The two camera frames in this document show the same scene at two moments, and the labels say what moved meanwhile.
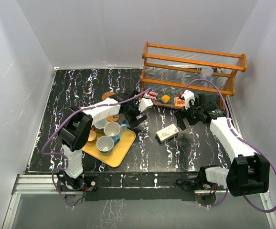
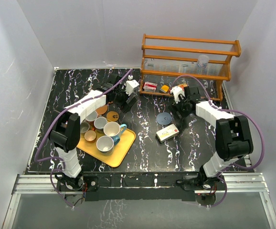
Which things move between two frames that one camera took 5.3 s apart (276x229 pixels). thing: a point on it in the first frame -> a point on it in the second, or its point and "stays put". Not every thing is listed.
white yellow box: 167,133 stays put
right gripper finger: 183,123 -> 175,111
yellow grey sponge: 165,98 -> 164,88
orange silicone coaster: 113,118 stays put
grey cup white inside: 105,145 stays put
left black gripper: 134,122 -> 125,107
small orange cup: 92,137 stays put
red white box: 152,95 -> 150,87
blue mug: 113,130 stays put
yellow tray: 121,149 stays put
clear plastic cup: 207,72 -> 202,60
